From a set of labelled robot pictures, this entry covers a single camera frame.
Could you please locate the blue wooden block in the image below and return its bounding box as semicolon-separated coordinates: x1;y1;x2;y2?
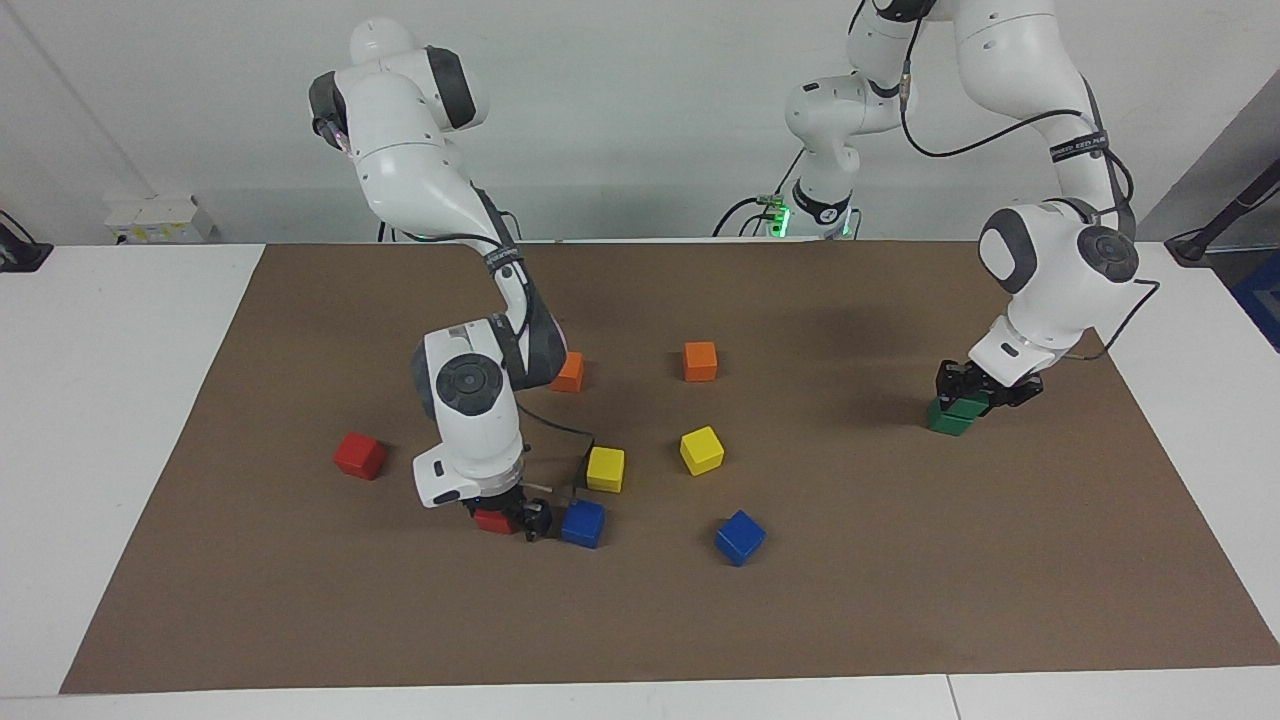
560;497;607;550
714;510;768;568

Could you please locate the yellow wooden block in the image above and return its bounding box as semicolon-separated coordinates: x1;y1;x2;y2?
585;446;627;494
679;426;726;477

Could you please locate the brown table mat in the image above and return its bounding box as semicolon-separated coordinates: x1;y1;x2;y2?
60;240;1280;696

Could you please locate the black stand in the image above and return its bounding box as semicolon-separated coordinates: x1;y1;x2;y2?
1165;160;1280;266

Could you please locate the blue crate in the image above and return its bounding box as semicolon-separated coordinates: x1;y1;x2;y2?
1232;250;1280;351

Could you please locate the white power box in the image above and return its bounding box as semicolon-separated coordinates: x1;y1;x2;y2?
105;193;216;246

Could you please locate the black desk device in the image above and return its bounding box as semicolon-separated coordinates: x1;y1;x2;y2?
0;210;53;273

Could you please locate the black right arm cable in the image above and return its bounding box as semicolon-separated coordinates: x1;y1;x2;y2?
398;185;599;498

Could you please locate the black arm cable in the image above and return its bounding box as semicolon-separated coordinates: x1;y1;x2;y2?
398;185;599;498
848;0;1161;361

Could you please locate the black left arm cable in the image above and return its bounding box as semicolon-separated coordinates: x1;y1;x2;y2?
848;0;1161;361

